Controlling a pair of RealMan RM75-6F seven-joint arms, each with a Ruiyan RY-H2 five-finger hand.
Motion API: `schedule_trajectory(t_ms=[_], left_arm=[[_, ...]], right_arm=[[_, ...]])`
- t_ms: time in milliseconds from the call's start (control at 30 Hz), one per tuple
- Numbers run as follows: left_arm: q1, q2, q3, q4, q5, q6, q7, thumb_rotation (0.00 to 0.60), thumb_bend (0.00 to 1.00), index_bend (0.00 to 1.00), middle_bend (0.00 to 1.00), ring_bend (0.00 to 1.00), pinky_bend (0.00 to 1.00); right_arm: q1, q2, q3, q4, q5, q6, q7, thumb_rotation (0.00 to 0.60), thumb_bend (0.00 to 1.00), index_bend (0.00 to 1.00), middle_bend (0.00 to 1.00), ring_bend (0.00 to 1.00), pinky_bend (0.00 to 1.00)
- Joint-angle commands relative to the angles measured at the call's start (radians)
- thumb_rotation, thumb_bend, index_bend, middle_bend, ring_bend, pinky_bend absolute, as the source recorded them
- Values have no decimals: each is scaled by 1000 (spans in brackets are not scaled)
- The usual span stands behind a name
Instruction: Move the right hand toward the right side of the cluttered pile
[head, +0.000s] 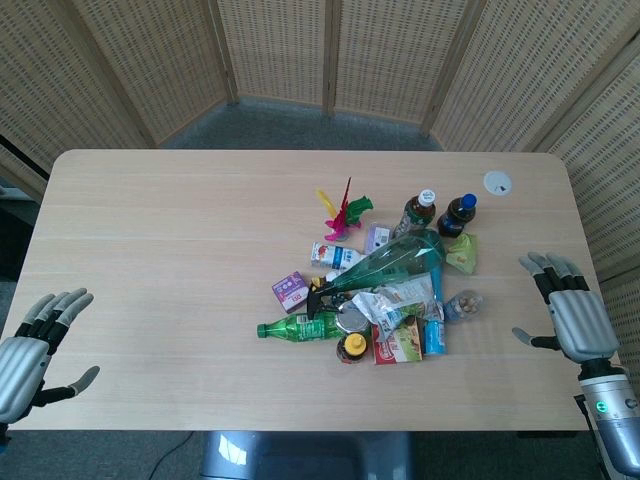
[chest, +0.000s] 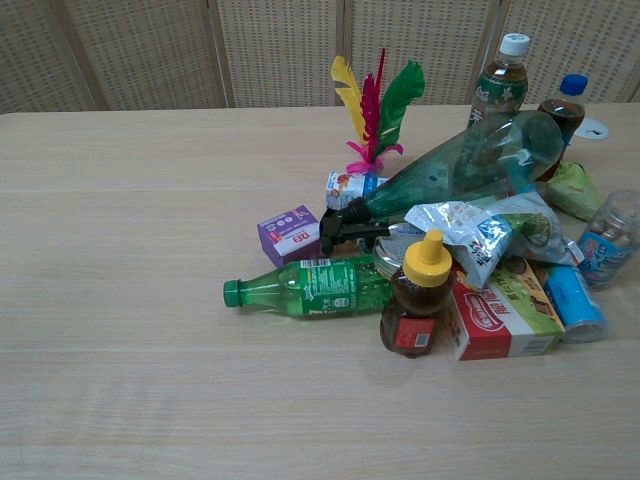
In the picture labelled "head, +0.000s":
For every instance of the green plastic soda bottle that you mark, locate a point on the green plastic soda bottle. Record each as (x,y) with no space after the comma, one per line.
(300,328)

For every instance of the colourful feather shuttlecock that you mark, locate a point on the colourful feather shuttlecock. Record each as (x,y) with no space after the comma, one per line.
(345,215)

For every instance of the tea bottle white cap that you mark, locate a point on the tea bottle white cap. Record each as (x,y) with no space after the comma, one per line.
(416,212)

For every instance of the green spray bottle black trigger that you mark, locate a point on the green spray bottle black trigger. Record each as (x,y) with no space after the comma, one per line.
(395,265)

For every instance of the purple rectangular box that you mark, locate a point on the purple rectangular box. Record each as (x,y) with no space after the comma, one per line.
(377,237)

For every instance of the cola bottle blue cap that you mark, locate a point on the cola bottle blue cap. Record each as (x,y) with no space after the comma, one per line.
(456,216)

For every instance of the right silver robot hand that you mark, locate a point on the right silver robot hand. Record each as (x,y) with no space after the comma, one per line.
(580,320)

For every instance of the yellow cap dark jar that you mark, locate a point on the yellow cap dark jar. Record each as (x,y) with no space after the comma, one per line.
(352,346)

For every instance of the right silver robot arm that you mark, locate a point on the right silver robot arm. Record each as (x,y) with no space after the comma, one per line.
(610,415)

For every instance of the blue drink can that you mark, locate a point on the blue drink can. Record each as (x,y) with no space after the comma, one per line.
(434,339)

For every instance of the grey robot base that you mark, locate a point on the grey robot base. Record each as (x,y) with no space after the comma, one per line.
(305,455)

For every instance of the woven bamboo folding screen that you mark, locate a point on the woven bamboo folding screen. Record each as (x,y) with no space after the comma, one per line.
(320,65)

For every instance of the red green snack box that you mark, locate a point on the red green snack box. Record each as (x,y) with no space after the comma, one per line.
(400,345)

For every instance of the green triangular snack pack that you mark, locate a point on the green triangular snack pack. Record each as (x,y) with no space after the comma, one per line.
(462,252)

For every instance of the purple pink small box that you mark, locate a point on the purple pink small box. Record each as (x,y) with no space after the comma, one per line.
(289,292)

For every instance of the clear jar with nuts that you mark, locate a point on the clear jar with nuts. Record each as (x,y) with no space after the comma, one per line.
(465,306)

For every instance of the silver metal can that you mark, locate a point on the silver metal can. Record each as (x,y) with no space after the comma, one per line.
(350,322)

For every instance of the white milk carton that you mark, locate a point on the white milk carton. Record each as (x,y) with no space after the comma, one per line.
(332,255)

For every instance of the crumpled white snack bag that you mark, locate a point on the crumpled white snack bag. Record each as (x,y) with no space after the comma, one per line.
(395,302)

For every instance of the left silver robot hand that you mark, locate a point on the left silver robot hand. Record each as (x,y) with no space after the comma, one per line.
(20,352)

